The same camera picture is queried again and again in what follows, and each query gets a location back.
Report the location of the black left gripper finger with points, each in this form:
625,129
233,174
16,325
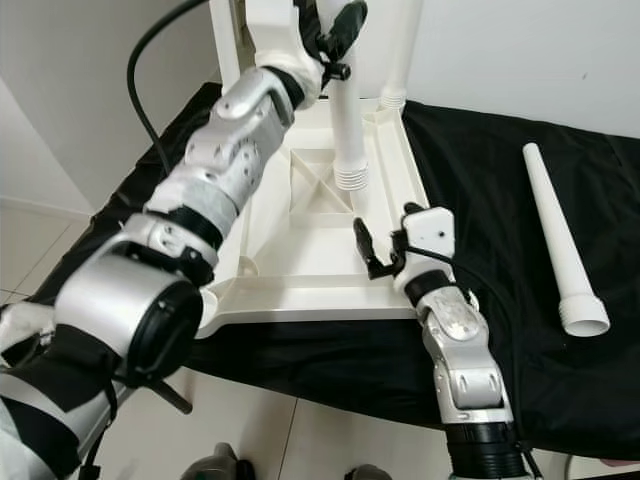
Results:
348,20

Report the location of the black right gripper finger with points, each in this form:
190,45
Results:
367,243
412,211

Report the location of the white plastic table leg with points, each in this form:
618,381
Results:
345,130
555,235
400,50
223,40

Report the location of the white plastic table top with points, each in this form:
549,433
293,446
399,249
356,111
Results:
300,260

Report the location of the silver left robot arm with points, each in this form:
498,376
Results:
240,150

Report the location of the grey robot right leg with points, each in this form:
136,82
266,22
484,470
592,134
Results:
368,472

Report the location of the grey robot leg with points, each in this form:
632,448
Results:
368,472
222,462

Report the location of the black cloth table cover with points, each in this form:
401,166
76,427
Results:
560,390

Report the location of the grey robot left leg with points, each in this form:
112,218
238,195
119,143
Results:
222,462

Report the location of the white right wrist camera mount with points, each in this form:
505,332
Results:
430,232

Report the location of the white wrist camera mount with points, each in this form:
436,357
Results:
430,232
275,30

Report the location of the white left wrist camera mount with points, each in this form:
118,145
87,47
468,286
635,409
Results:
275,30

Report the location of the black metal table frame bar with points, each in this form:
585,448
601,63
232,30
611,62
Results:
175,398

